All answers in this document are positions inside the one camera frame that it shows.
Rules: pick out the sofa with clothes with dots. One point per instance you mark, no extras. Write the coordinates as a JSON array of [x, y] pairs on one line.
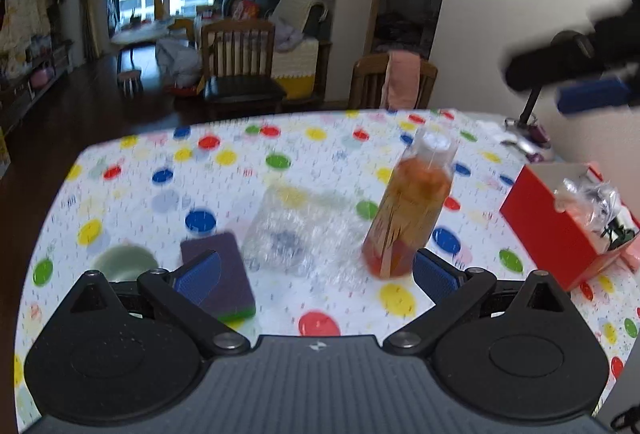
[[301, 42]]

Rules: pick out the pale green mug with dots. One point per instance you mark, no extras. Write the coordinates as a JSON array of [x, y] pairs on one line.
[[125, 262]]

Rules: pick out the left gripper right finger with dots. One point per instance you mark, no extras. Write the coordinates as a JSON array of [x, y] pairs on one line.
[[458, 296]]

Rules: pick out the balloon print tablecloth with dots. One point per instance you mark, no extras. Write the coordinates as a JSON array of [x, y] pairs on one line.
[[159, 190]]

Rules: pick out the clear plastic bag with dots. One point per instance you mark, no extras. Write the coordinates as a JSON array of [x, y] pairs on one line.
[[308, 234]]

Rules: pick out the orange drink bottle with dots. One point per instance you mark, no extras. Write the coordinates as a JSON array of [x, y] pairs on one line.
[[411, 204]]

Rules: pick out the pink towel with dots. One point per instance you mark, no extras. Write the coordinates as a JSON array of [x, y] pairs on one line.
[[402, 80]]

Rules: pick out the silver desk lamp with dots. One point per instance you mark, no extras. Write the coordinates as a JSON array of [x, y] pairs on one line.
[[531, 137]]

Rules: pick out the low tv cabinet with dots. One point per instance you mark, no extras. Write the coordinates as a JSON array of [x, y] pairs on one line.
[[20, 94]]

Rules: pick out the red cardboard box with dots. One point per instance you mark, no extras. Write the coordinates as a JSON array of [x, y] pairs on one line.
[[553, 239]]

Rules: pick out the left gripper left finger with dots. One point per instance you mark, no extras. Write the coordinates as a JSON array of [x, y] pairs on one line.
[[212, 336]]

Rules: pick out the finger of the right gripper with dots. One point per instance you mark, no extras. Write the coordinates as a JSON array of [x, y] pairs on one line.
[[596, 94], [579, 56]]

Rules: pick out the small wooden stool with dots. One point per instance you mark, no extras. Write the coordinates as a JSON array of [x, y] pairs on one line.
[[129, 82]]

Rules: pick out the wooden slatted chair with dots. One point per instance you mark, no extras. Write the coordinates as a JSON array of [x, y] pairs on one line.
[[237, 68]]

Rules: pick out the purple green sponge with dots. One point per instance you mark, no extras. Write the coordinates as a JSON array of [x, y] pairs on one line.
[[213, 277]]

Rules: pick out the christmas print fabric bag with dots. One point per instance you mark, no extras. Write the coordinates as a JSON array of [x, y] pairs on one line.
[[620, 230]]

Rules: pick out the white tissue paper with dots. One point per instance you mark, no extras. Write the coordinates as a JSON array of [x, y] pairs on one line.
[[495, 131]]

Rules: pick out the wooden chair with towel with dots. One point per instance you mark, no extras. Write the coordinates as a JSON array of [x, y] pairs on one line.
[[368, 77]]

